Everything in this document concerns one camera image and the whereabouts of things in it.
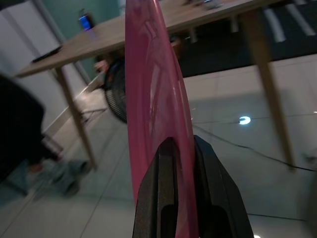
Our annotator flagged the light wooden table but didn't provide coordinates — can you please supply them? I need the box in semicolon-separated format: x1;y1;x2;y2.
14;0;296;172

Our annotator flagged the pink plastic plate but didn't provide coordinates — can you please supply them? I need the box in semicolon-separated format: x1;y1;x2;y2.
124;0;200;238

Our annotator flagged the black floor mat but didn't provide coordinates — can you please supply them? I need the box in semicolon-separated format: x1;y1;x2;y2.
170;0;317;78

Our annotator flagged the person in black clothes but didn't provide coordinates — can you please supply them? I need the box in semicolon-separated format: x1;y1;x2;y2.
0;73;88;196

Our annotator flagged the black floor cable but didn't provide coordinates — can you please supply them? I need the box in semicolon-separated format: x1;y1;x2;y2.
194;124;317;172

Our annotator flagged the black floor fan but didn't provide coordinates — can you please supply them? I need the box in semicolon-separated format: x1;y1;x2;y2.
105;60;128;125

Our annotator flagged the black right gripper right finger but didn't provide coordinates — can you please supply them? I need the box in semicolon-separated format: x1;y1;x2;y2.
194;134;255;238

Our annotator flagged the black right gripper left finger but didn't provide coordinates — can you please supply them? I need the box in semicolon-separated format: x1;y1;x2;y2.
132;136;179;238

